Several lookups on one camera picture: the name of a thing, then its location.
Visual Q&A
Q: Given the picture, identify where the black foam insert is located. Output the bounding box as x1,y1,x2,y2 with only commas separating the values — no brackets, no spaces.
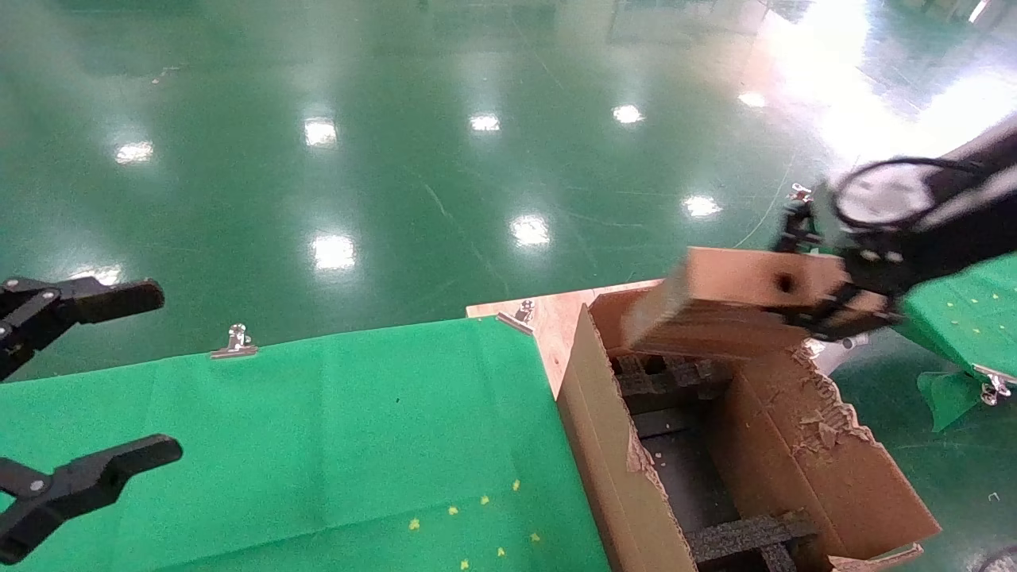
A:
685,512,821,572
610,354,733,398

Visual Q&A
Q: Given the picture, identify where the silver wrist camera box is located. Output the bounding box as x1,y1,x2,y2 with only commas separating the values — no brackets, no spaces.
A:
838,164,932,230

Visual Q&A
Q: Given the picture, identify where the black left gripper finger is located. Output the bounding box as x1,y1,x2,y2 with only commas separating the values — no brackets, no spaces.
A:
0,276,165,382
0,435,184,566

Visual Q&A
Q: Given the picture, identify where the small brown cardboard box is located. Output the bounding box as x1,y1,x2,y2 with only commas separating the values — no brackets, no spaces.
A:
620,246,849,360

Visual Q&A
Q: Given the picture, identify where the large open cardboard carton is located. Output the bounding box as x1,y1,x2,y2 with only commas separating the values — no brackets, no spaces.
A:
556,288,942,572

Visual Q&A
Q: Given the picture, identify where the silver camera mounting bracket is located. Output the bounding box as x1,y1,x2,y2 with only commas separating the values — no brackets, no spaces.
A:
926,171,1017,235

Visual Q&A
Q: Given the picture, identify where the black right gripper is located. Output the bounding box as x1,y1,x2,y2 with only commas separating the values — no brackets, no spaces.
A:
779,203,1017,342

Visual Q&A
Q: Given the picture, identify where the large green tablecloth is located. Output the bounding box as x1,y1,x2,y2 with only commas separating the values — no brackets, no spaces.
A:
0,316,613,572

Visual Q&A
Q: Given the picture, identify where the black camera cable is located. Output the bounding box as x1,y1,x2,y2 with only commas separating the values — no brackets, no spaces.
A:
830,119,1017,235

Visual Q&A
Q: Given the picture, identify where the green cloth on side table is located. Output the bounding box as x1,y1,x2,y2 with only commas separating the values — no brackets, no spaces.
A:
898,253,1017,434

